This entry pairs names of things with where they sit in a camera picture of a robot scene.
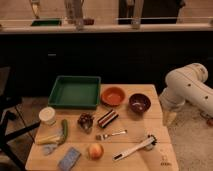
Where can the green plastic tray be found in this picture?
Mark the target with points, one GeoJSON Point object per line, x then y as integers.
{"type": "Point", "coordinates": [75, 92]}

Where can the silver fork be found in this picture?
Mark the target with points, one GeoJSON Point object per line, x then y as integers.
{"type": "Point", "coordinates": [105, 136]}

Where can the orange bowl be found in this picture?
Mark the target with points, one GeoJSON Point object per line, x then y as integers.
{"type": "Point", "coordinates": [113, 96]}

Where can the dark maroon bowl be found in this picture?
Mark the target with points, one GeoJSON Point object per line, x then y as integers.
{"type": "Point", "coordinates": [139, 103]}

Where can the striped dark box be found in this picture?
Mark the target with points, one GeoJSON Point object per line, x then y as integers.
{"type": "Point", "coordinates": [105, 120]}

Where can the orange peach fruit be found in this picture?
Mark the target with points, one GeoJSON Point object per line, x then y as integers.
{"type": "Point", "coordinates": [95, 151]}

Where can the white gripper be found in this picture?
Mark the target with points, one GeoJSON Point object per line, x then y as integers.
{"type": "Point", "coordinates": [168, 116]}

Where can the green cucumber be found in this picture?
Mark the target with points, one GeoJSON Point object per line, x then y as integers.
{"type": "Point", "coordinates": [64, 124]}

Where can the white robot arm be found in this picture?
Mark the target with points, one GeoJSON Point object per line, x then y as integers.
{"type": "Point", "coordinates": [186, 84]}

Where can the distant green tray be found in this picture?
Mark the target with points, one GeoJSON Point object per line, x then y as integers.
{"type": "Point", "coordinates": [56, 22]}

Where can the blue sponge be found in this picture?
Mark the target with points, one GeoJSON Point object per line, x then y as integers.
{"type": "Point", "coordinates": [69, 160]}

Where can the crumpled clear wrapper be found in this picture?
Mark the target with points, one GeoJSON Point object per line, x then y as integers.
{"type": "Point", "coordinates": [49, 148]}

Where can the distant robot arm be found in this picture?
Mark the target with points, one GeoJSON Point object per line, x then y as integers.
{"type": "Point", "coordinates": [74, 13]}

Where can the black chair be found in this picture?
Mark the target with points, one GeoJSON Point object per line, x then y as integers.
{"type": "Point", "coordinates": [7, 102]}

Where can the white lidded cup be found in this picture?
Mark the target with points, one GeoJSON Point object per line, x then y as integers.
{"type": "Point", "coordinates": [47, 115]}

